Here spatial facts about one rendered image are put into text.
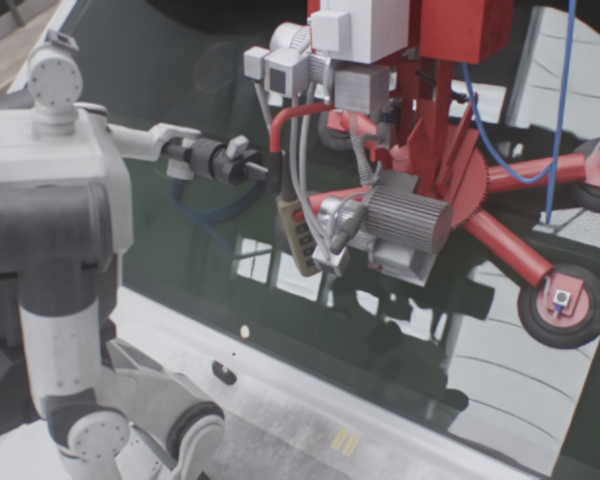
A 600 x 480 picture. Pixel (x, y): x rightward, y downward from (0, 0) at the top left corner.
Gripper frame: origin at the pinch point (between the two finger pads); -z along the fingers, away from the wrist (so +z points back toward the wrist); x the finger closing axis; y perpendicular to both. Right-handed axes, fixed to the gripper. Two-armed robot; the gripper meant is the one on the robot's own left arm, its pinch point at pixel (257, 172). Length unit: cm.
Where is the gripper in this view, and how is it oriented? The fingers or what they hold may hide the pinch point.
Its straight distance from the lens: 136.9
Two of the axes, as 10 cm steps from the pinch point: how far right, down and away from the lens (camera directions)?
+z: -8.1, -2.8, 5.2
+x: -5.8, 4.4, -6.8
